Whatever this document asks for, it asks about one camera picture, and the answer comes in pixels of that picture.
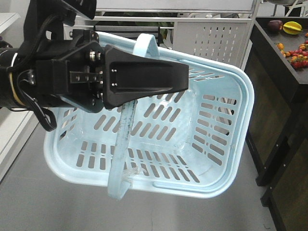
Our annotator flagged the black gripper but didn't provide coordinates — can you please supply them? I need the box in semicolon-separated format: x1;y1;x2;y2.
35;29;189;113

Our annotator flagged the yellow star fruit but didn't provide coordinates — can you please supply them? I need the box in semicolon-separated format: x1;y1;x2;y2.
282;21;302;35

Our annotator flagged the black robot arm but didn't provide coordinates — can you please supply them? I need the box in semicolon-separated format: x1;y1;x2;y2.
0;29;189;113

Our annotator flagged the light blue plastic basket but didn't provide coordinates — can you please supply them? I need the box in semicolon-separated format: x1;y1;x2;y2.
44;32;254;199

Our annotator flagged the black cable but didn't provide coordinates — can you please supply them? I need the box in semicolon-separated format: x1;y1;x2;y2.
7;13;73;132

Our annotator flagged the dark wooden produce stand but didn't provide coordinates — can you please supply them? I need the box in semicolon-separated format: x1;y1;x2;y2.
245;16;308;231

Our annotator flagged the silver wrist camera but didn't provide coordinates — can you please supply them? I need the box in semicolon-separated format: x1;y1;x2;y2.
59;0;97;20

